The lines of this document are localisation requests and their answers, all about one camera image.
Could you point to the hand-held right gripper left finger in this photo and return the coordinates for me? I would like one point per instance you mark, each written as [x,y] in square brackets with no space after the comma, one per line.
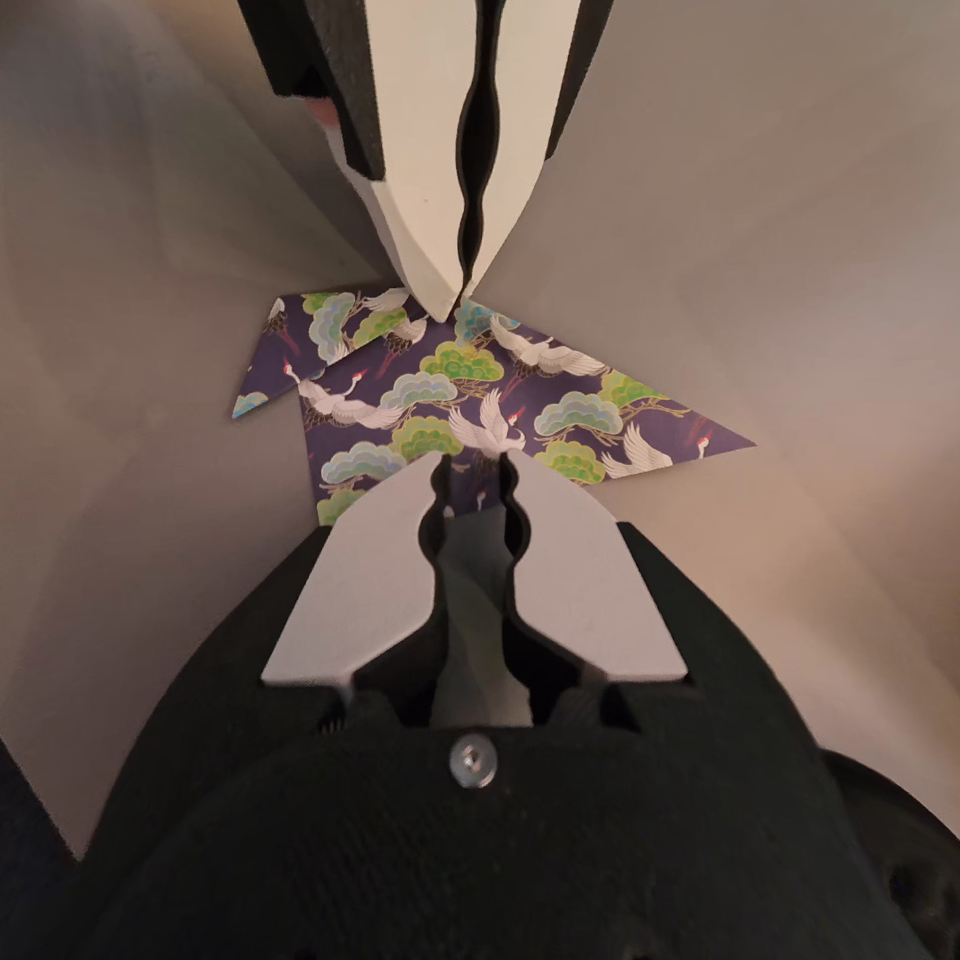
[360,600]

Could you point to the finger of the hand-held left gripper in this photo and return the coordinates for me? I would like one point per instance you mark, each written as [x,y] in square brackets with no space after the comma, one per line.
[420,150]
[529,90]

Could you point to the patterned origami paper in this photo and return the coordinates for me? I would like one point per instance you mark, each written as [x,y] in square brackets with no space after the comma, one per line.
[525,390]

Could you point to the person's left hand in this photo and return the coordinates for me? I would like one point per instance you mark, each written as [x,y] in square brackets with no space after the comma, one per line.
[324,112]

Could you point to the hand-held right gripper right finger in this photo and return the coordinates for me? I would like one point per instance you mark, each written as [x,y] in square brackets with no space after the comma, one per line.
[592,600]

